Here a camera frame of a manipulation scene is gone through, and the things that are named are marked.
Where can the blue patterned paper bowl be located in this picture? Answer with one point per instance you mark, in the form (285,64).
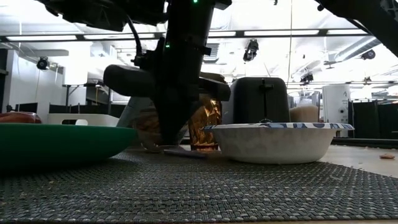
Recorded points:
(273,144)

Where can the black monitor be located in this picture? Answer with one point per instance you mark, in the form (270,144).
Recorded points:
(28,107)

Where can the loose cereal piece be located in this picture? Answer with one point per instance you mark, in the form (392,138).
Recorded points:
(387,156)

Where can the black toaster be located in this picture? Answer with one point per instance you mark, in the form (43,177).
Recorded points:
(245,102)

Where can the green plate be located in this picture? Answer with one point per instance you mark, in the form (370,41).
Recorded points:
(62,143)

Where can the black ceiling camera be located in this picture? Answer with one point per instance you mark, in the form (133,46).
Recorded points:
(42,62)
(251,49)
(307,77)
(368,54)

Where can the black aluminium frame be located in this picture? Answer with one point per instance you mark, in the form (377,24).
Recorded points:
(363,142)

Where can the black room partition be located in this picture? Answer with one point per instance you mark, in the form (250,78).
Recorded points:
(373,119)

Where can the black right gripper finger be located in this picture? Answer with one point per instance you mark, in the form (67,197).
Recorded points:
(186,115)
(167,118)

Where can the clear glass of milk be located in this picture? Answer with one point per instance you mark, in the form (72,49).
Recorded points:
(304,113)

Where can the white plastic tray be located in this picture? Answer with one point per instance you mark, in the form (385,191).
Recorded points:
(99,119)

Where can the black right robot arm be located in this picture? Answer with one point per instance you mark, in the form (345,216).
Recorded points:
(367,18)

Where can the amber faceted glass tumbler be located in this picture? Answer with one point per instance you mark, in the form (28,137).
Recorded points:
(206,124)

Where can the grey woven placemat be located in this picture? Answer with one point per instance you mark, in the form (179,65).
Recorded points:
(186,193)

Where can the cinnamon squares cereal box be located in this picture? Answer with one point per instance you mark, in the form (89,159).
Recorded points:
(130,115)

